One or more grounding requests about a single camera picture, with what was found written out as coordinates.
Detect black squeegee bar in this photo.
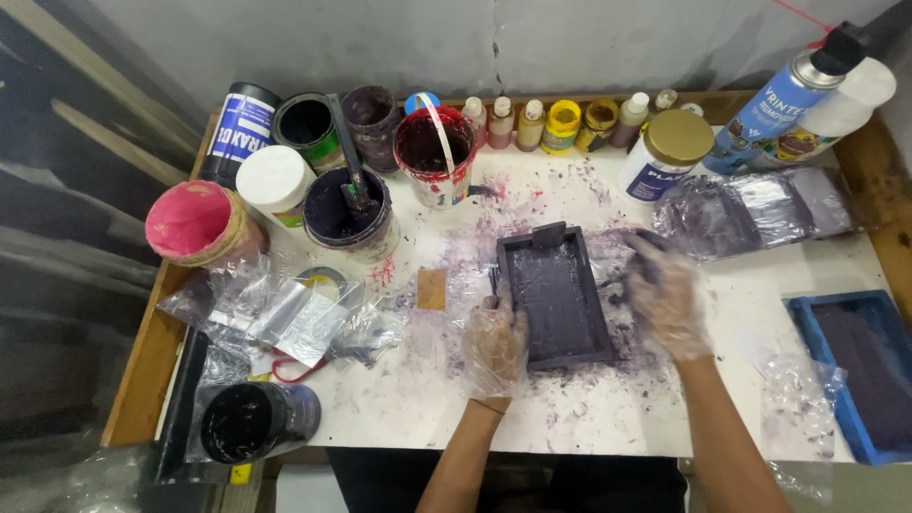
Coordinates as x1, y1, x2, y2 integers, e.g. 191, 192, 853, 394
154, 328, 210, 485

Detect purple wooden screen frame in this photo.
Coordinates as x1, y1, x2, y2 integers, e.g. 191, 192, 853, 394
490, 221, 618, 372

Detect pink-covered paint tub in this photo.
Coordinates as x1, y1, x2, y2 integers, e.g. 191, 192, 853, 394
144, 180, 269, 270

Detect green-labelled black ink tin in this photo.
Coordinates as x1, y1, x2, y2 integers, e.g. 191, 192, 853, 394
271, 93, 347, 175

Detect white jar with gold lid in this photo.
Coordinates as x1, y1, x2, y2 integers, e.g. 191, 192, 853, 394
618, 109, 715, 205

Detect person's left hand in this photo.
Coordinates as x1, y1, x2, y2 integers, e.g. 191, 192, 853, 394
461, 278, 530, 401

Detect crumpled clear plastic glove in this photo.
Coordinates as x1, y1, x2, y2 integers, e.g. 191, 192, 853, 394
760, 352, 849, 460

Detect blue spray can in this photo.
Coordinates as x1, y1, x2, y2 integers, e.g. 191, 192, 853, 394
703, 21, 870, 176

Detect white-capped spray can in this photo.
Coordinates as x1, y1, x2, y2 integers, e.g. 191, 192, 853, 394
755, 57, 898, 172

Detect purple ink tub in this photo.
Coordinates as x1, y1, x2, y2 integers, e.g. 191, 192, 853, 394
304, 167, 401, 265

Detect crumpled clear plastic sheets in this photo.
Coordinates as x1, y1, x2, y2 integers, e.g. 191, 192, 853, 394
157, 256, 409, 386

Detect red-stained white paint bucket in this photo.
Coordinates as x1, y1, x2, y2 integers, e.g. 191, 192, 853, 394
393, 93, 477, 210

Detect person's right hand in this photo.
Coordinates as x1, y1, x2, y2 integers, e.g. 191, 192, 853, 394
623, 234, 714, 363

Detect stack of plastic-wrapped purple pieces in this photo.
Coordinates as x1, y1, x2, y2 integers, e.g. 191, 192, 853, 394
652, 167, 856, 260

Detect white-lidded plastic jar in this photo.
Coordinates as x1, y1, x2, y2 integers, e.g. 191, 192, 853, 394
236, 144, 317, 229

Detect blue-labelled black can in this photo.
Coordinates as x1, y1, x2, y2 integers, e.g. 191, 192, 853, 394
199, 81, 283, 190

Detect blue wooden screen frame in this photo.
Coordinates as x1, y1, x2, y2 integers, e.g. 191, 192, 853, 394
783, 289, 912, 467

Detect purple-stained plastic cup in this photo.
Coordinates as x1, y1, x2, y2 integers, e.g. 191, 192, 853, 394
341, 85, 401, 174

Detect red-handled scissors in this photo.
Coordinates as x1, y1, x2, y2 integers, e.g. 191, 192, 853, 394
270, 347, 336, 384

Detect black ink jar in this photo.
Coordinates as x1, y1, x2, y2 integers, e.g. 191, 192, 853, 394
199, 381, 322, 466

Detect paint-covered stirring spatula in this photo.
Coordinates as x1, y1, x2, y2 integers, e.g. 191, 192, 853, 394
326, 93, 381, 222

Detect row of small paint bottles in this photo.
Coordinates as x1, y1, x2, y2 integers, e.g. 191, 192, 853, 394
462, 88, 705, 155

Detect brown cardboard piece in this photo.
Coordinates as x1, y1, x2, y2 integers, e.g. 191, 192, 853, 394
416, 268, 447, 312

